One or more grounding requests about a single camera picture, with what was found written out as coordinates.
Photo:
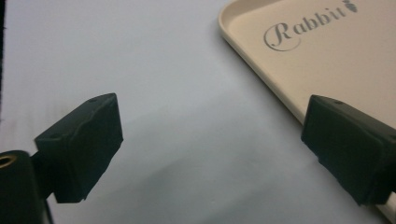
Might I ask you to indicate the beige tray with rabbit print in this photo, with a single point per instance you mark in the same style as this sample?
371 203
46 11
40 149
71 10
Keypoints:
327 65

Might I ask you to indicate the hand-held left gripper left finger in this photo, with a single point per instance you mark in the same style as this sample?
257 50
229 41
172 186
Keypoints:
84 146

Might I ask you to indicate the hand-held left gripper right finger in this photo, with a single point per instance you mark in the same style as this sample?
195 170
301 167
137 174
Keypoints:
351 146

